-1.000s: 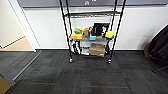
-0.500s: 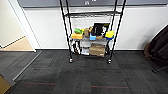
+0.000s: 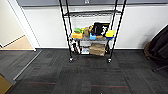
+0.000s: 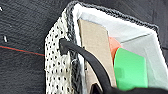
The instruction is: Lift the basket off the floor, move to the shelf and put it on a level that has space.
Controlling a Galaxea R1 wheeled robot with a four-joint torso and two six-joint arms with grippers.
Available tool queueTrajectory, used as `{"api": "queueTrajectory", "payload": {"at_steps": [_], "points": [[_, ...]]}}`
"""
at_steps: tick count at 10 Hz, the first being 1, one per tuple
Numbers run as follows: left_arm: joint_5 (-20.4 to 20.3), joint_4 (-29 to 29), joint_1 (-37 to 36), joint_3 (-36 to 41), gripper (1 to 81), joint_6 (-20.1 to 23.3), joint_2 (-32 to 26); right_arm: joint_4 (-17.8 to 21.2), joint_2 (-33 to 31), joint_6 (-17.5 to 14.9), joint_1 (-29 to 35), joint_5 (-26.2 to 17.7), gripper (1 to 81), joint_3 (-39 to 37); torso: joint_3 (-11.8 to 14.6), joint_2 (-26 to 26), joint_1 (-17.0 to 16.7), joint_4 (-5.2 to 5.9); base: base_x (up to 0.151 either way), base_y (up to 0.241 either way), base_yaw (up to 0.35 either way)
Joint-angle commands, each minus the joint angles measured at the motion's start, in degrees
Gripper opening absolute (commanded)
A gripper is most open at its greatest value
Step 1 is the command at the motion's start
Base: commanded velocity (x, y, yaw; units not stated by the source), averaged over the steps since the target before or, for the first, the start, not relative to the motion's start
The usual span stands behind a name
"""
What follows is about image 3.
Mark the small white box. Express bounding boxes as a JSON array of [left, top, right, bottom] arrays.
[[80, 46, 91, 56]]

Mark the dark black white pack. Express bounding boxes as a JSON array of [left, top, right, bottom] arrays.
[[72, 41, 82, 55]]

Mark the brown cardboard box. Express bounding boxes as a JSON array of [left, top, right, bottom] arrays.
[[88, 42, 107, 57]]

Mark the small blue box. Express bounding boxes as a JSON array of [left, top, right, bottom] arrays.
[[89, 32, 97, 41]]

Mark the orange yellow box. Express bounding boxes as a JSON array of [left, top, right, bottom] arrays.
[[70, 31, 84, 40]]

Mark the grey flat tray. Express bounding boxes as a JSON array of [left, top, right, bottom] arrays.
[[79, 36, 109, 43]]

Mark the green toy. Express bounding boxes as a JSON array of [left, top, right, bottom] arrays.
[[73, 27, 83, 34]]

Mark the black bag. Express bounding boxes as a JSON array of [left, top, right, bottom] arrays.
[[91, 21, 111, 38]]

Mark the black chair cart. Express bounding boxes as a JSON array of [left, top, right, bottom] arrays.
[[143, 24, 168, 73]]

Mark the wooden door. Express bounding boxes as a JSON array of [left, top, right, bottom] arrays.
[[0, 73, 16, 94]]

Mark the black wire shelf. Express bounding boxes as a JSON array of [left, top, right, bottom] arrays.
[[58, 0, 128, 64]]

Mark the wall socket on band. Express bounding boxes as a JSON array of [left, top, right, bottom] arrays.
[[84, 0, 91, 5]]

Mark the long grey wall band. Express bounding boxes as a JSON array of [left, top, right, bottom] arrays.
[[16, 0, 168, 7]]

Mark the white door frame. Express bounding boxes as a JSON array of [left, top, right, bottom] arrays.
[[7, 0, 37, 52]]

